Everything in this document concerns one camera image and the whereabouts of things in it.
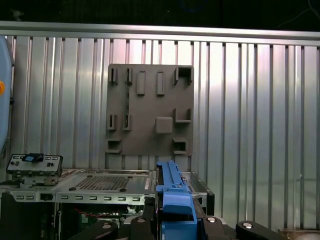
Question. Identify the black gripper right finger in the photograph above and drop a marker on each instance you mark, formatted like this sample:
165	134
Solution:
215	230

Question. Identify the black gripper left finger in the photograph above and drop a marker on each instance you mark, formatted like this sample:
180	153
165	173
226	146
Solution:
140	230

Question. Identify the hard disk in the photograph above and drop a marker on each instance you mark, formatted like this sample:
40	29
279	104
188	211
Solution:
175	200

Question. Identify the black PC case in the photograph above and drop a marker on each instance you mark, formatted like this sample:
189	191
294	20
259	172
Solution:
140	182

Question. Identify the green motherboard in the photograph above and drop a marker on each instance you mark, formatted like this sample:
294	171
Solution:
83	220

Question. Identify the grey parts rack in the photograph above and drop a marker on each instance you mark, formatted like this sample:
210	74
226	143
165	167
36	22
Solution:
150	105

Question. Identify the blue video connector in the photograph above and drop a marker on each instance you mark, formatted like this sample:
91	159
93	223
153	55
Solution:
31	158

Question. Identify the pale blue teach pendant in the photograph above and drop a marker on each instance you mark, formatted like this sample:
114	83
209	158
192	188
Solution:
5	120

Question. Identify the square brown base plate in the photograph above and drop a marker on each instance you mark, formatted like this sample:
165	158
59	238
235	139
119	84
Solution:
290	232

